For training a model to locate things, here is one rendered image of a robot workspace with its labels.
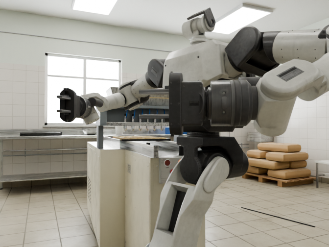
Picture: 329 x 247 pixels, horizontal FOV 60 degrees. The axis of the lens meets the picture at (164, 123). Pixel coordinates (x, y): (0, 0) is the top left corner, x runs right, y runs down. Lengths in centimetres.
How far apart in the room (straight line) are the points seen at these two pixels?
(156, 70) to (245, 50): 43
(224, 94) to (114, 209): 187
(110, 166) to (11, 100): 352
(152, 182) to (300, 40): 108
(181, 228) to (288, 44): 62
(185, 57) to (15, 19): 496
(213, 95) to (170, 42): 579
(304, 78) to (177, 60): 55
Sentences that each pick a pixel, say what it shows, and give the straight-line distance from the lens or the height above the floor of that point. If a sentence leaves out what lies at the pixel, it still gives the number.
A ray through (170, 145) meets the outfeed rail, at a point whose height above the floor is 87.
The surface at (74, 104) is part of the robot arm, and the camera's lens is 109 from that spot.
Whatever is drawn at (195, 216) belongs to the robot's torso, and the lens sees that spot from 99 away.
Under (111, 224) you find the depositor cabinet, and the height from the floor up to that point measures 27.
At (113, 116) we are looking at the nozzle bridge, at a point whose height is 109.
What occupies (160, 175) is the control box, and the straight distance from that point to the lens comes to 157.
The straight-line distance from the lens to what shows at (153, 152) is 154.
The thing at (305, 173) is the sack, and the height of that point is 19.
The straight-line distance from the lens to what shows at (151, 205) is 162.
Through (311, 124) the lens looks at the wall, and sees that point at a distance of 615.
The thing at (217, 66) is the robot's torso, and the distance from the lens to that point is 93.
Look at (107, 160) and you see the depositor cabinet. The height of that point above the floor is 75.
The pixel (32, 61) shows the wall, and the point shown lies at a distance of 559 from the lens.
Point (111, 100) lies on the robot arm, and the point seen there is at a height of 113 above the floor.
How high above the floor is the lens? 100
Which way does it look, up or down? 1 degrees up
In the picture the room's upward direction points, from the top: straight up
